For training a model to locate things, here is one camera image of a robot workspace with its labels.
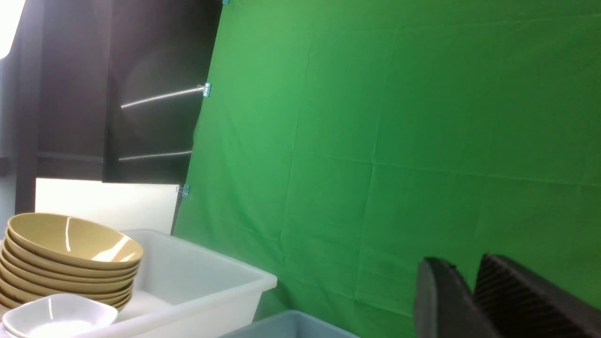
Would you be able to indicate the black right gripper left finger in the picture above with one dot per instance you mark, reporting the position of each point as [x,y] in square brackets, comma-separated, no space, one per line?
[444,306]

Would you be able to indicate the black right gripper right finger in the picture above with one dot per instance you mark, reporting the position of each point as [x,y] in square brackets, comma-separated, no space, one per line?
[522,304]

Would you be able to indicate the teal plastic bin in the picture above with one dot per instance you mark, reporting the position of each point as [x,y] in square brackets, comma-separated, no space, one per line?
[290,324]

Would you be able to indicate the green backdrop cloth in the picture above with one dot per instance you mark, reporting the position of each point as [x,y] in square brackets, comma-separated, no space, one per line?
[345,140]

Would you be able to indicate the large white plastic tub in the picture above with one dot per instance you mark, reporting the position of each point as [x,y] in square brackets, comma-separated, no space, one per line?
[183,290]

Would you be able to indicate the white board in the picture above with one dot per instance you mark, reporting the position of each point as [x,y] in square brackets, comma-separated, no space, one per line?
[119,206]

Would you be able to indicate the stack of white dishes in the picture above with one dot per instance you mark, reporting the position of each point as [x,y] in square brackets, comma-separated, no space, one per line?
[58,316]

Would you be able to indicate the dark cabinet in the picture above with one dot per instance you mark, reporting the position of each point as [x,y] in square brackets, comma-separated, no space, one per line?
[107,90]

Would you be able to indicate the stack of yellow bowls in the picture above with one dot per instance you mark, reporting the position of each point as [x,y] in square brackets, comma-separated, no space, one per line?
[45,254]

